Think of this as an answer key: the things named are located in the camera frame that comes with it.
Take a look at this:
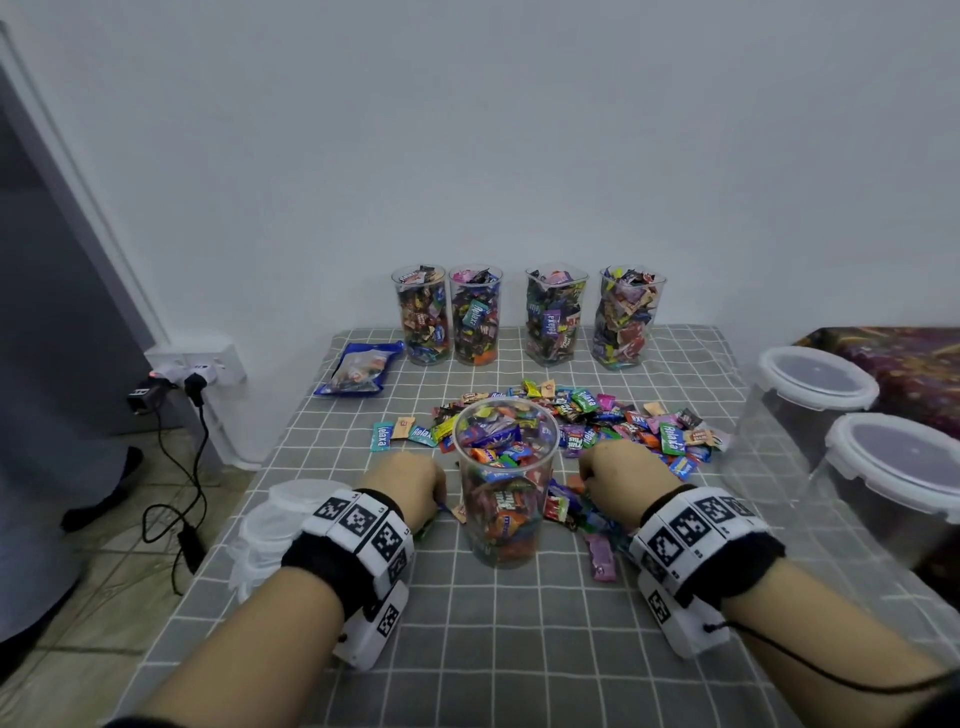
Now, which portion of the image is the tall transparent plastic jar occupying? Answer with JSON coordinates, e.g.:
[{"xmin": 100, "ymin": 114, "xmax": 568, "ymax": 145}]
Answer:
[{"xmin": 450, "ymin": 268, "xmax": 504, "ymax": 366}]

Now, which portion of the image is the dark patterned cloth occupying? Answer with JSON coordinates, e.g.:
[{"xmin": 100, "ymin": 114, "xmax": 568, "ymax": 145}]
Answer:
[{"xmin": 795, "ymin": 325, "xmax": 960, "ymax": 440}]

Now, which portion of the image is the black marker-tagged wristband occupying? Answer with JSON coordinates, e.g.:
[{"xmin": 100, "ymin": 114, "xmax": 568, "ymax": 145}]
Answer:
[
  {"xmin": 282, "ymin": 487, "xmax": 414, "ymax": 617},
  {"xmin": 630, "ymin": 484, "xmax": 786, "ymax": 609}
]

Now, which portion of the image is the black marker-tagged left wristband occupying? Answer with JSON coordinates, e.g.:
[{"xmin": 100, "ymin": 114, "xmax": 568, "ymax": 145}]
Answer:
[{"xmin": 282, "ymin": 487, "xmax": 414, "ymax": 617}]

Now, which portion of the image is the black power plug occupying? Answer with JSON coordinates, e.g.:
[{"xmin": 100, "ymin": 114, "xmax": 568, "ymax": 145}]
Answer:
[{"xmin": 126, "ymin": 375, "xmax": 209, "ymax": 417}]

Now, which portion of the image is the person's right forearm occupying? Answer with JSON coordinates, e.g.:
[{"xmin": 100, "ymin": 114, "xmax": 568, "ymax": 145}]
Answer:
[{"xmin": 735, "ymin": 558, "xmax": 960, "ymax": 728}]

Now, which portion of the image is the black marker-tagged right wristband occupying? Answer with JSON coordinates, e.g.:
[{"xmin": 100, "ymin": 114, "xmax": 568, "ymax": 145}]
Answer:
[{"xmin": 630, "ymin": 484, "xmax": 786, "ymax": 609}]

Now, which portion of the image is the grey door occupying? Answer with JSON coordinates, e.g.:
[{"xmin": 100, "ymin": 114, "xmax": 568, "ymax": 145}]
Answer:
[{"xmin": 0, "ymin": 67, "xmax": 164, "ymax": 444}]

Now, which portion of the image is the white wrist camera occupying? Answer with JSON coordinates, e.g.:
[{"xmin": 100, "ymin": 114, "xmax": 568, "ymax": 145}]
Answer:
[
  {"xmin": 637, "ymin": 585, "xmax": 732, "ymax": 659},
  {"xmin": 333, "ymin": 577, "xmax": 410, "ymax": 672}
]

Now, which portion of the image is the person's left forearm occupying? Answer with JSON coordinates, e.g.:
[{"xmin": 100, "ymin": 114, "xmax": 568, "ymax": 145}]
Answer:
[{"xmin": 142, "ymin": 562, "xmax": 347, "ymax": 728}]

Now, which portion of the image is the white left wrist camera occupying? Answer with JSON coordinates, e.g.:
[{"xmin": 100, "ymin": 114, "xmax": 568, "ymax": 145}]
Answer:
[{"xmin": 333, "ymin": 577, "xmax": 410, "ymax": 672}]

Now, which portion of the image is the pile of colourful candies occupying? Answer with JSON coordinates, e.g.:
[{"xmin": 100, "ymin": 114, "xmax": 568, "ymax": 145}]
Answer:
[{"xmin": 370, "ymin": 378, "xmax": 732, "ymax": 584}]

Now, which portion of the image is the black power cable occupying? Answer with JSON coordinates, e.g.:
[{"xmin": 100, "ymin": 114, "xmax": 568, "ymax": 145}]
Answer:
[{"xmin": 142, "ymin": 397, "xmax": 212, "ymax": 594}]

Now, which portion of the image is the person's right hand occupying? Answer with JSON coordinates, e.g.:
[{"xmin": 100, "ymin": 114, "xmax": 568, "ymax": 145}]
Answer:
[{"xmin": 577, "ymin": 438, "xmax": 684, "ymax": 527}]

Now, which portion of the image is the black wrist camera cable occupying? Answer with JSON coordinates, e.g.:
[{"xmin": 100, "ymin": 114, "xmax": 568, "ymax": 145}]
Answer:
[{"xmin": 705, "ymin": 615, "xmax": 960, "ymax": 696}]

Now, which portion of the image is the blue snack packet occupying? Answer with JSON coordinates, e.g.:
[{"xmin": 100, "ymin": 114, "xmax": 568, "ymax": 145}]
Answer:
[{"xmin": 315, "ymin": 342, "xmax": 405, "ymax": 398}]

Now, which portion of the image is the white wall socket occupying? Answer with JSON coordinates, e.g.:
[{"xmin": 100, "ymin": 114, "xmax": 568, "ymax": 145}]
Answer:
[{"xmin": 145, "ymin": 343, "xmax": 248, "ymax": 386}]

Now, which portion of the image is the small transparent plastic jar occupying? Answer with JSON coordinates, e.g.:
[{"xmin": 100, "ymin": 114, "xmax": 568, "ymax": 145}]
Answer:
[
  {"xmin": 526, "ymin": 268, "xmax": 588, "ymax": 366},
  {"xmin": 393, "ymin": 265, "xmax": 452, "ymax": 365},
  {"xmin": 592, "ymin": 267, "xmax": 666, "ymax": 371}
]

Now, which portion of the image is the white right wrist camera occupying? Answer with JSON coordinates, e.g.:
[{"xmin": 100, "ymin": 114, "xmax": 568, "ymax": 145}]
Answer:
[{"xmin": 637, "ymin": 585, "xmax": 732, "ymax": 659}]

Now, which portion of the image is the person's left hand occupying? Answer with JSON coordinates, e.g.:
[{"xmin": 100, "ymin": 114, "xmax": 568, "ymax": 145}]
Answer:
[{"xmin": 360, "ymin": 447, "xmax": 449, "ymax": 530}]

